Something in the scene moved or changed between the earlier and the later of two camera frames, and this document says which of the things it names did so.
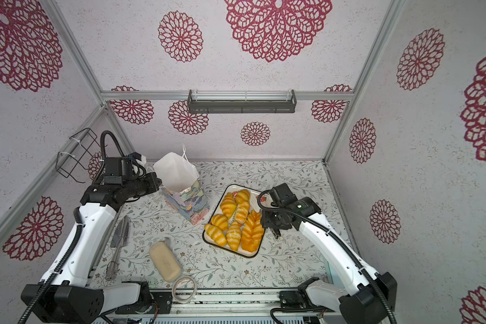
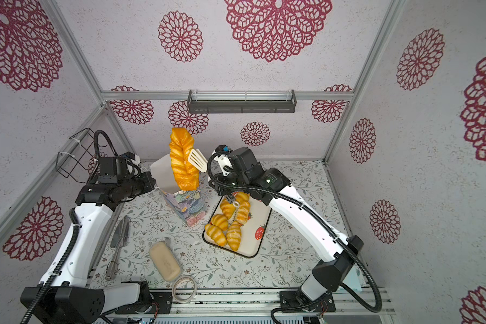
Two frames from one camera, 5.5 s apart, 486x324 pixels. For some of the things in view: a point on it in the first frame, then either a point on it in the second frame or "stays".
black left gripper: x=152 y=179 stays
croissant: x=242 y=210 stays
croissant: x=243 y=196 stays
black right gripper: x=265 y=217 to x=221 y=180
